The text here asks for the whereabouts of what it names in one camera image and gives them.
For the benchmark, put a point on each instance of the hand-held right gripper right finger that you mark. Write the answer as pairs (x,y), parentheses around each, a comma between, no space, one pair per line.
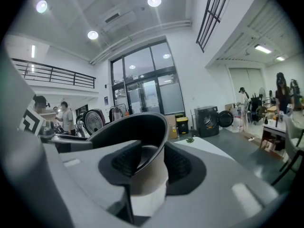
(225,198)

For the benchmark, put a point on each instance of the brown cardboard box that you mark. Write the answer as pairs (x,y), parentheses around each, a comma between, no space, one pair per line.
(171,127)

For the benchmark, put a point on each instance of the white ceiling pipes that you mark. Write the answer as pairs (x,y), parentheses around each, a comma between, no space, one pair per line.
(142,34)

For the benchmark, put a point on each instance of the cluttered work desk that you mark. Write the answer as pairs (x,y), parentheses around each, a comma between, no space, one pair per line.
(273,128)

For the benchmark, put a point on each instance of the glass entrance doors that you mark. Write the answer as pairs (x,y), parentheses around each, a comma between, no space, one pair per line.
(147,79)

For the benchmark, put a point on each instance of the white ceiling air conditioner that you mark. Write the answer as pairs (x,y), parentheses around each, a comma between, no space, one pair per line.
(118,20)

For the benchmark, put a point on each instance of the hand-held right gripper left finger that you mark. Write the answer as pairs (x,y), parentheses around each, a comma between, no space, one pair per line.
(90,172)

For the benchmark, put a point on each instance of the maroon rice cooker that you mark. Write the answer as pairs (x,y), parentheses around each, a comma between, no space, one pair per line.
(93,122)

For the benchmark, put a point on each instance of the blue wall poster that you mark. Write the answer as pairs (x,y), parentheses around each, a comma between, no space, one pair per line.
(106,101)

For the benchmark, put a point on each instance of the round ceiling light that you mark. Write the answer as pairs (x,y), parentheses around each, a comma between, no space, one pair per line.
(92,35)
(154,1)
(41,6)

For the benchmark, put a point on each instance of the black balcony railing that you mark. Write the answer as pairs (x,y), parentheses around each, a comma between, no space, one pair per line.
(210,15)
(54,75)

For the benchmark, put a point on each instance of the dark pot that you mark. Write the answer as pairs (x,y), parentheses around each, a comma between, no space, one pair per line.
(147,127)

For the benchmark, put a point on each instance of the black clothes rack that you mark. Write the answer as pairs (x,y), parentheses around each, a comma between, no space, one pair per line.
(117,113)

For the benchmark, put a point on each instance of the small green succulent plant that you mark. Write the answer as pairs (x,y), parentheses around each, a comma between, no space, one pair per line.
(190,140)

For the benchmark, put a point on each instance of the white chair black legs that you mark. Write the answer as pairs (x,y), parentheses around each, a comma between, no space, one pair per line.
(293,132)

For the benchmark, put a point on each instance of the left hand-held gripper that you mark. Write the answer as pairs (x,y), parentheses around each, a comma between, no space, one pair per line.
(31,122)

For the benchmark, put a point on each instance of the white plastic bags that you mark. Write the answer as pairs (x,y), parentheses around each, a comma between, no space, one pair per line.
(237,125)

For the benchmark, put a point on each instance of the fluorescent tube light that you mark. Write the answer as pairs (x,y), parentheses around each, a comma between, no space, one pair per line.
(33,51)
(262,49)
(280,58)

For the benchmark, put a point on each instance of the black washing machine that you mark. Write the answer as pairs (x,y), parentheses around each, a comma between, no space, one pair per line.
(206,121)

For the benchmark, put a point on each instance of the black bin yellow lid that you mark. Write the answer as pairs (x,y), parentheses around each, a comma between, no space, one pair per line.
(182,126)

